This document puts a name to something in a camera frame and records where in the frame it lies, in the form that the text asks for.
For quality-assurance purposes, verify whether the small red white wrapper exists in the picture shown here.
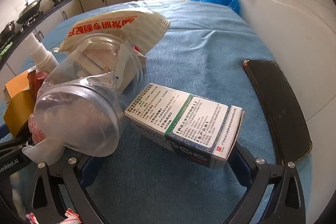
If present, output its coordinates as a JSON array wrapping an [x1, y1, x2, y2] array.
[[26, 210, 80, 224]]

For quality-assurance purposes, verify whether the black frying pan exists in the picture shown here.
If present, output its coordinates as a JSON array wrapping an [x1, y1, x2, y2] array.
[[0, 21, 16, 41]]

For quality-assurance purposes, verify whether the dark red snack packet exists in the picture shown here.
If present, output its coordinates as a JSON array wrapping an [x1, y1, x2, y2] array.
[[28, 68, 50, 101]]

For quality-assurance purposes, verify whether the wok with lid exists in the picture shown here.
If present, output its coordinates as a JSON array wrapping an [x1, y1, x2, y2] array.
[[16, 0, 46, 24]]

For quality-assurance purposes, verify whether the white spray bottle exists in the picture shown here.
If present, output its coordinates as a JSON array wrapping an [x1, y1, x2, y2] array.
[[25, 32, 59, 75]]

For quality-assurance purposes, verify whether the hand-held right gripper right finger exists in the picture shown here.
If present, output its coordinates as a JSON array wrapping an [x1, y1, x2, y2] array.
[[226, 144, 307, 224]]

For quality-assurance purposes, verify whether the gas stove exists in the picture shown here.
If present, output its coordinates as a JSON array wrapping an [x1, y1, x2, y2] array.
[[17, 11, 44, 28]]

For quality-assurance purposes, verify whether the clear plastic cup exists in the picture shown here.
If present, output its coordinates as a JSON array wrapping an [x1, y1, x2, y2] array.
[[34, 33, 145, 157]]

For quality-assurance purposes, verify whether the long clear biscuit packet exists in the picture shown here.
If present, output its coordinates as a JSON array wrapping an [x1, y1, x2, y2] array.
[[58, 9, 171, 67]]

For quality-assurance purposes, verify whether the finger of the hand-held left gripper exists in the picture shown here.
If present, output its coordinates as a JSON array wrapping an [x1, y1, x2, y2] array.
[[0, 125, 30, 153]]

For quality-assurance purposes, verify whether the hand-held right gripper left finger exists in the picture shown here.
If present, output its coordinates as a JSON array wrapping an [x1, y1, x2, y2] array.
[[26, 154, 111, 224]]

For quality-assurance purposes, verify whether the green white medicine box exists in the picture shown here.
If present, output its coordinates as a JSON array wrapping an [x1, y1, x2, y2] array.
[[124, 83, 245, 169]]

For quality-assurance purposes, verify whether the blue blanket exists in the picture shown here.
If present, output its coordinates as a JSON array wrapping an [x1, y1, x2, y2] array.
[[0, 0, 313, 224]]

